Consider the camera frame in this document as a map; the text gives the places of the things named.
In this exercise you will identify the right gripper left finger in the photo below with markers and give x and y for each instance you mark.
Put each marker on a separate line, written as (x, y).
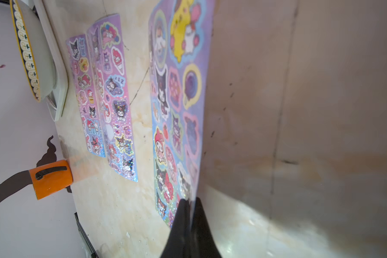
(178, 243)

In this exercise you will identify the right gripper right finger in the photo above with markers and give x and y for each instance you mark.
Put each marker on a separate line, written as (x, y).
(202, 242)

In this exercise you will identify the remaining sticker sheet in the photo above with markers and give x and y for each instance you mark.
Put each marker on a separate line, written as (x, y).
(179, 37)

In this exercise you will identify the pink sticker sheet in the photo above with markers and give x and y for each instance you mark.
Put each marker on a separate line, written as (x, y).
(110, 81)
(79, 60)

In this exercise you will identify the orange mug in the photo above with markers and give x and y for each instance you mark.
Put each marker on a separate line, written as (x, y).
(51, 178)

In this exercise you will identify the white square tray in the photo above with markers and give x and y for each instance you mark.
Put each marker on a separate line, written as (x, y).
(60, 89)

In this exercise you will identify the patterned ceramic plate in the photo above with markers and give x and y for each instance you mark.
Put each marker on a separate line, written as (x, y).
(34, 50)

